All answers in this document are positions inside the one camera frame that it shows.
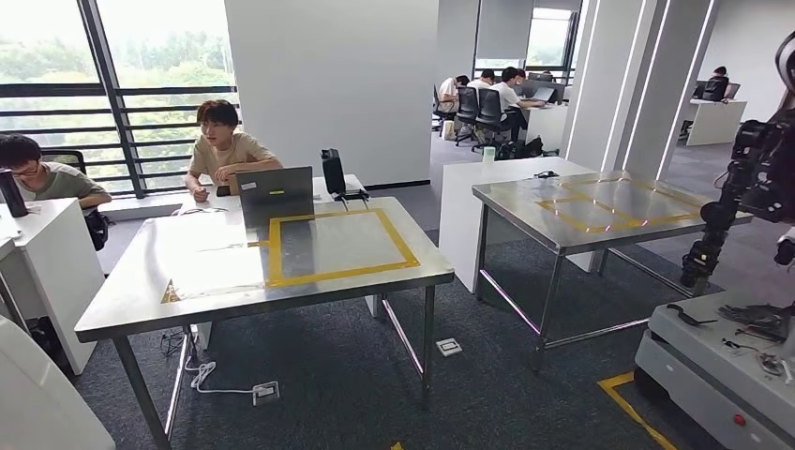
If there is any white plastic car part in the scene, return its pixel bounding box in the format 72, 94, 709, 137
0, 316, 117, 450

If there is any steel workbench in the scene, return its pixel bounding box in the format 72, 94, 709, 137
74, 196, 457, 450
471, 169, 755, 375

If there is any black device with antennas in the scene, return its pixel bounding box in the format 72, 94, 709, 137
331, 188, 372, 214

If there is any white desk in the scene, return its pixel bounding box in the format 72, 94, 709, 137
523, 100, 570, 154
173, 173, 368, 218
682, 97, 749, 148
0, 197, 108, 378

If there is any white table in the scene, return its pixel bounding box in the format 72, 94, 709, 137
438, 156, 599, 295

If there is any black upright case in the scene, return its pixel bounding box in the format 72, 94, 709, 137
320, 146, 349, 198

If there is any yellow tape square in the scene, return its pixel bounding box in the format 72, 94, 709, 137
159, 239, 271, 307
536, 176, 704, 236
264, 207, 422, 291

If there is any person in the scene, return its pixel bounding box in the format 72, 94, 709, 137
183, 98, 285, 205
0, 132, 113, 214
700, 65, 732, 104
435, 74, 472, 118
465, 68, 497, 92
489, 66, 549, 143

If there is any black bag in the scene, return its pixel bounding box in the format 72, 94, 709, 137
495, 135, 546, 162

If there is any black window railing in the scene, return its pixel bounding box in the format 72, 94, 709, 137
0, 82, 241, 202

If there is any black bottle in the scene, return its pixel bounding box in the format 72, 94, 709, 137
0, 168, 31, 219

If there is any white floor cable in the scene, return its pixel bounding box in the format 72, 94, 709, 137
183, 355, 257, 398

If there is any black strap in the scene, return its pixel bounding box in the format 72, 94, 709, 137
666, 302, 720, 328

